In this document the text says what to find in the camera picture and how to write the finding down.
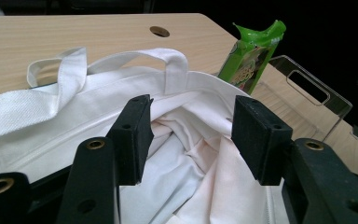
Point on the grey table bracket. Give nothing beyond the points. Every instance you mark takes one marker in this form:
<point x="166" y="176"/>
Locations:
<point x="357" y="132"/>

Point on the green snack packet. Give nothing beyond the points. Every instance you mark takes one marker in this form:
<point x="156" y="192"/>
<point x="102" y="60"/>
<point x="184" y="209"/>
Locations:
<point x="248" y="59"/>

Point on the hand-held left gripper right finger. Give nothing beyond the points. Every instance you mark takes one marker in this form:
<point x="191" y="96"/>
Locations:
<point x="261" y="143"/>

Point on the clear plastic tray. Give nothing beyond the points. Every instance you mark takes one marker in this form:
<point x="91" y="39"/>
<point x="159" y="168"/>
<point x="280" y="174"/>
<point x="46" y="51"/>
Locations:
<point x="335" y="107"/>

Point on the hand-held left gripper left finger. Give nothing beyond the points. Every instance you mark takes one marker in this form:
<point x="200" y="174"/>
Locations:
<point x="130" y="146"/>

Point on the white tote bag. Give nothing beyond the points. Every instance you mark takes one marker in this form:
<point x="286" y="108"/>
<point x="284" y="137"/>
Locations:
<point x="59" y="130"/>

